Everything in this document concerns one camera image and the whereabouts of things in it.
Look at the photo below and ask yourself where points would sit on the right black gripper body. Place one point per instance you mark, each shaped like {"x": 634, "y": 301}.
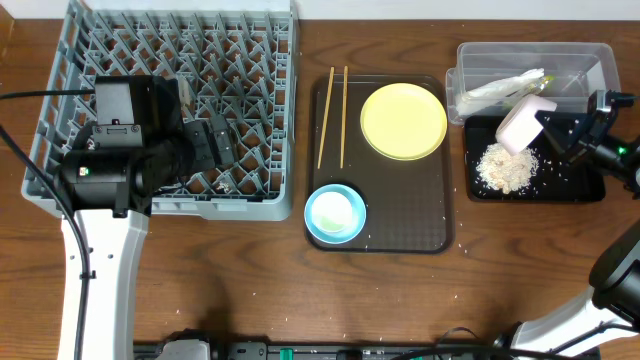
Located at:
{"x": 601, "y": 146}

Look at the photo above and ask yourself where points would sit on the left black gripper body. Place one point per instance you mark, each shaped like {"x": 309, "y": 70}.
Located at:
{"x": 211, "y": 145}

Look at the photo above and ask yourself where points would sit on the pink white bowl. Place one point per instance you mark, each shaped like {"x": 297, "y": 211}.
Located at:
{"x": 520, "y": 127}

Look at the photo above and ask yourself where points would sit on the green snack packet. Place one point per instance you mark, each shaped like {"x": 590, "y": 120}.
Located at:
{"x": 533, "y": 88}

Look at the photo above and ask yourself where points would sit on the blue bowl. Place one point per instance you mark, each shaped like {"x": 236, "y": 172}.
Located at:
{"x": 352, "y": 231}

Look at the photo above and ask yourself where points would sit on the white cup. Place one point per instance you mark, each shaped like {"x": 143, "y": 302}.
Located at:
{"x": 331, "y": 212}

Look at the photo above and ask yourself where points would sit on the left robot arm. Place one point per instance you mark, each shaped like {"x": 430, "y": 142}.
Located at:
{"x": 135, "y": 149}

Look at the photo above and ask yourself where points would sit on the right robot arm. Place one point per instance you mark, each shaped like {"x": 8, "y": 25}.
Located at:
{"x": 609, "y": 308}

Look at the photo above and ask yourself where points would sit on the black waste tray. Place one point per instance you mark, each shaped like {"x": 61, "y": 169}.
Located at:
{"x": 554, "y": 182}

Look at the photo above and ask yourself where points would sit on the rice food waste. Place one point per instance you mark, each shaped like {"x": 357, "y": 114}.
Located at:
{"x": 501, "y": 171}

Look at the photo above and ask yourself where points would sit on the clear plastic bin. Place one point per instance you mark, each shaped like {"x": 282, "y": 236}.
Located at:
{"x": 579, "y": 68}

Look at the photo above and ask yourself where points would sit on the grey plastic dish rack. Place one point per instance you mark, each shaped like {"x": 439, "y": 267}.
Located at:
{"x": 239, "y": 59}

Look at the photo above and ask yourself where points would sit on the right wooden chopstick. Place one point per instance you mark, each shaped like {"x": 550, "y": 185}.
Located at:
{"x": 344, "y": 116}

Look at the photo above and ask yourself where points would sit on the wooden chopstick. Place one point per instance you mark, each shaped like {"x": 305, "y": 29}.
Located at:
{"x": 344, "y": 116}
{"x": 325, "y": 116}

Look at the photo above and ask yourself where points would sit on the left wooden chopstick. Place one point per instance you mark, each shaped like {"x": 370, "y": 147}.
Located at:
{"x": 325, "y": 116}

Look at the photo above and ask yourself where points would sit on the yellow round plate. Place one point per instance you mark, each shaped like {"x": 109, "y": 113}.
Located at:
{"x": 403, "y": 121}

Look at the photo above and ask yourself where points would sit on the dark brown serving tray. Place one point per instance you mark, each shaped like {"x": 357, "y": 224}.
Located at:
{"x": 409, "y": 203}

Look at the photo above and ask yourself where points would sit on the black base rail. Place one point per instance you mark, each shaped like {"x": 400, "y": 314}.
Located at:
{"x": 261, "y": 348}

